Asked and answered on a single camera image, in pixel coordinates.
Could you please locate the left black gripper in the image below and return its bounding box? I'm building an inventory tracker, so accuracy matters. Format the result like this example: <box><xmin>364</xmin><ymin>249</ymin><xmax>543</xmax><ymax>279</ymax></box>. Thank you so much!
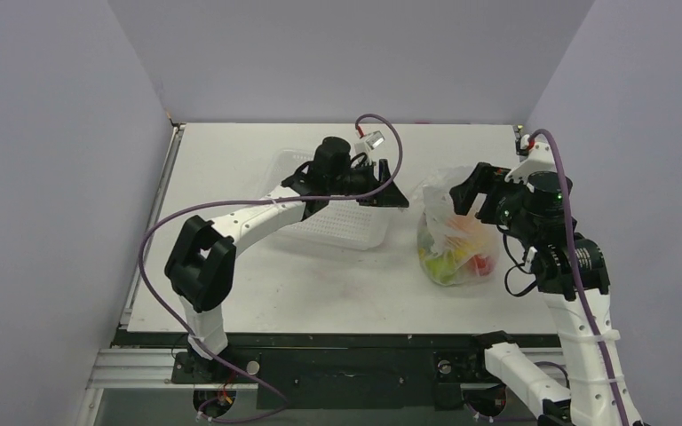
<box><xmin>329</xmin><ymin>160</ymin><xmax>408</xmax><ymax>208</ymax></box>

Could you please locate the orange fake fruit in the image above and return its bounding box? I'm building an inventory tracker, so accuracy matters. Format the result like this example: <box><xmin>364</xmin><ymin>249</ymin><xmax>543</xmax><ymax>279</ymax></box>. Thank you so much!
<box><xmin>447</xmin><ymin>215</ymin><xmax>488</xmax><ymax>241</ymax></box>

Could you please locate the clear plastic bag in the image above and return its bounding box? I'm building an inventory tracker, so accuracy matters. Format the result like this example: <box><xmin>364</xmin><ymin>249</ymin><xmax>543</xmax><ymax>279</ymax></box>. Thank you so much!
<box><xmin>413</xmin><ymin>166</ymin><xmax>500</xmax><ymax>287</ymax></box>

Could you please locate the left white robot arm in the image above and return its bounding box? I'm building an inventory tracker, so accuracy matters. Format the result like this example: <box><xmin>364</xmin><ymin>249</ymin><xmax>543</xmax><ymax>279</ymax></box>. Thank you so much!
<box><xmin>164</xmin><ymin>131</ymin><xmax>409</xmax><ymax>382</ymax></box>

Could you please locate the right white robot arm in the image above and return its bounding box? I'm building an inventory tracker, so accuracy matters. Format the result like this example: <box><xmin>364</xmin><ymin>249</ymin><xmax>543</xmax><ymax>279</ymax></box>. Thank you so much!
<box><xmin>449</xmin><ymin>162</ymin><xmax>645</xmax><ymax>425</ymax></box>

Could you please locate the red fake fruit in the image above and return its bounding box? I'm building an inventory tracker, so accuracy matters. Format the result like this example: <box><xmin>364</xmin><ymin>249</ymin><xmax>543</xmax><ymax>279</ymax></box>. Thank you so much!
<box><xmin>468</xmin><ymin>255</ymin><xmax>495</xmax><ymax>277</ymax></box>

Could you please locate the green fake fruit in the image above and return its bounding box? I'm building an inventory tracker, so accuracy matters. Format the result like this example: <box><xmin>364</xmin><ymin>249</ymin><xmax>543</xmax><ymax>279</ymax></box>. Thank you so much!
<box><xmin>421</xmin><ymin>253</ymin><xmax>465</xmax><ymax>287</ymax></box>

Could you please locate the white perforated plastic tray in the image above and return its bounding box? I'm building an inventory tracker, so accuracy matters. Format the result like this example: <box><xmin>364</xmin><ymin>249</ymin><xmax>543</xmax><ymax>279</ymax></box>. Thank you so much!
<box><xmin>258</xmin><ymin>149</ymin><xmax>394</xmax><ymax>250</ymax></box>

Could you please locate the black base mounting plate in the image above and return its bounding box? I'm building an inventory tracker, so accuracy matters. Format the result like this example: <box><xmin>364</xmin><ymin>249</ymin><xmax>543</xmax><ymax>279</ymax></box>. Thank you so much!
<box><xmin>171</xmin><ymin>330</ymin><xmax>548</xmax><ymax>412</ymax></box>

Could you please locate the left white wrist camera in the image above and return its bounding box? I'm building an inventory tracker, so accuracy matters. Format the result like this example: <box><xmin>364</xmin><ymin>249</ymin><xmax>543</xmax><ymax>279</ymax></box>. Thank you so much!
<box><xmin>354</xmin><ymin>130</ymin><xmax>385</xmax><ymax>154</ymax></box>

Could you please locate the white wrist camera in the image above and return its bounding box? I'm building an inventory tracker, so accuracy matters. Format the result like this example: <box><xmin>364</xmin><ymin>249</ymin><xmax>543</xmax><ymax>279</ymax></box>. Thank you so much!
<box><xmin>354</xmin><ymin>130</ymin><xmax>385</xmax><ymax>154</ymax></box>
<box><xmin>504</xmin><ymin>141</ymin><xmax>557</xmax><ymax>184</ymax></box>

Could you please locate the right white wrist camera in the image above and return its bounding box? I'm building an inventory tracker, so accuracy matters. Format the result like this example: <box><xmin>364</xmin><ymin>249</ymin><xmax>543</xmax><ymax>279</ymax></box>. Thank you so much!
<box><xmin>504</xmin><ymin>141</ymin><xmax>557</xmax><ymax>184</ymax></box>

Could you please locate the aluminium frame rail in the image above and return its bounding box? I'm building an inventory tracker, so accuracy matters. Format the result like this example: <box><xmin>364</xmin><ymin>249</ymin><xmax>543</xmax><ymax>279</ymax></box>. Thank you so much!
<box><xmin>75</xmin><ymin>348</ymin><xmax>201</xmax><ymax>426</ymax></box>

